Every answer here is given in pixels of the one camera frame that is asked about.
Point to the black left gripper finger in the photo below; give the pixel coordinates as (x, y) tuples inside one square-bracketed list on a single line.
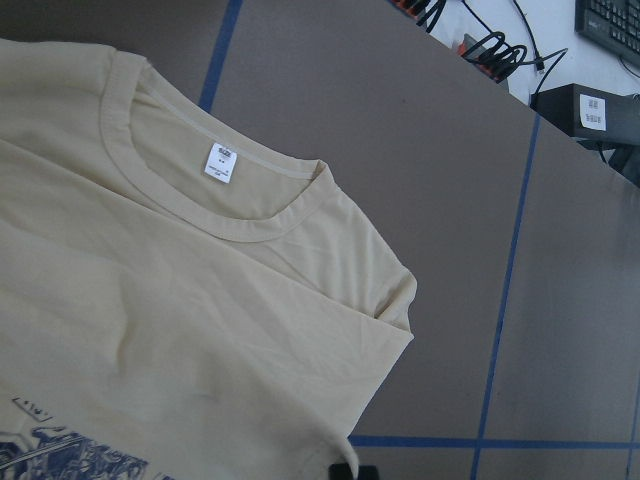
[(343, 471)]

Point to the beige long-sleeve graphic shirt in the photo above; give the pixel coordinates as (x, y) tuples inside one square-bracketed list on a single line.
[(178, 301)]

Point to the black keyboard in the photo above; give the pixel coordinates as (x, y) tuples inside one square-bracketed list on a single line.
[(611, 24)]

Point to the black box with label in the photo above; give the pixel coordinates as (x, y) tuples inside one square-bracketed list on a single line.
[(592, 115)]

